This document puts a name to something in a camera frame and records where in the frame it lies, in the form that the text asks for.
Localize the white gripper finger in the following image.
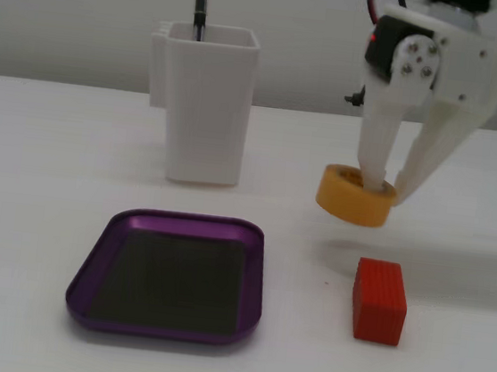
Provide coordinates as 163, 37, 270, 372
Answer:
349, 27, 446, 198
391, 95, 495, 218

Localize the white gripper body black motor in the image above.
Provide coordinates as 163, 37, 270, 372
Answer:
358, 1, 497, 115

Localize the yellow tape roll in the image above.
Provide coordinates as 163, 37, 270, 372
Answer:
312, 161, 402, 231

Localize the white plastic container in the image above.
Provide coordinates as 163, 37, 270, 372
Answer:
135, 17, 263, 191

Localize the red block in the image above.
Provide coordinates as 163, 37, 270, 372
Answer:
346, 256, 414, 347

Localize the black ballpoint pen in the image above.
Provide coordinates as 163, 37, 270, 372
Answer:
188, 0, 210, 43

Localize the purple metal tray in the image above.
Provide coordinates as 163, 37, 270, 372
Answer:
61, 199, 273, 351

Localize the red white motor wire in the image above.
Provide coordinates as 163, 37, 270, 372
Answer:
363, 0, 409, 33

